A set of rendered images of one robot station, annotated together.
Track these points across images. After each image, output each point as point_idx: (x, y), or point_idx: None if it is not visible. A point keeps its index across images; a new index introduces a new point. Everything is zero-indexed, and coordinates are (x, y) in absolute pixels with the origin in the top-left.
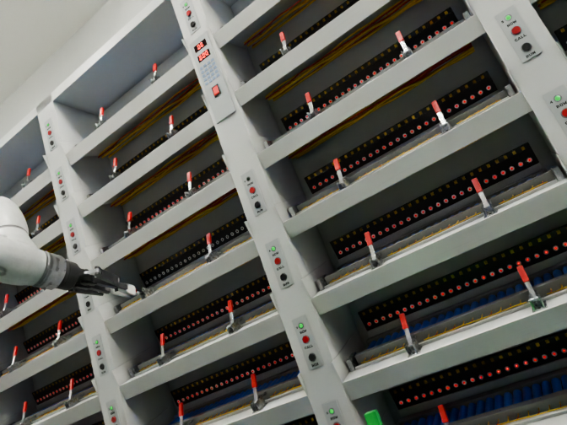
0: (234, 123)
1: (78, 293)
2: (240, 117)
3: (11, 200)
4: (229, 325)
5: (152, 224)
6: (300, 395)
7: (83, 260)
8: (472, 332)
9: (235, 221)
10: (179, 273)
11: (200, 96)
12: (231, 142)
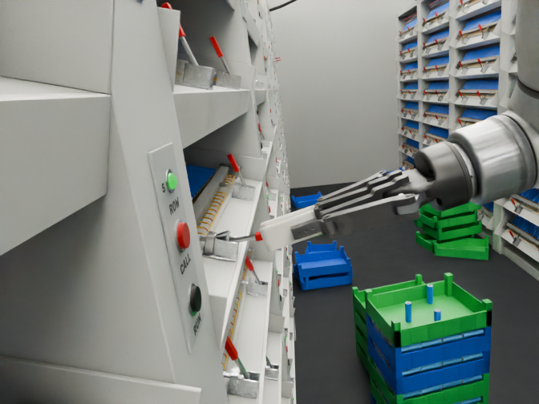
0: (246, 35)
1: (391, 223)
2: (247, 34)
3: None
4: (261, 285)
5: (230, 97)
6: (277, 338)
7: (156, 66)
8: (277, 264)
9: None
10: (204, 208)
11: None
12: (248, 56)
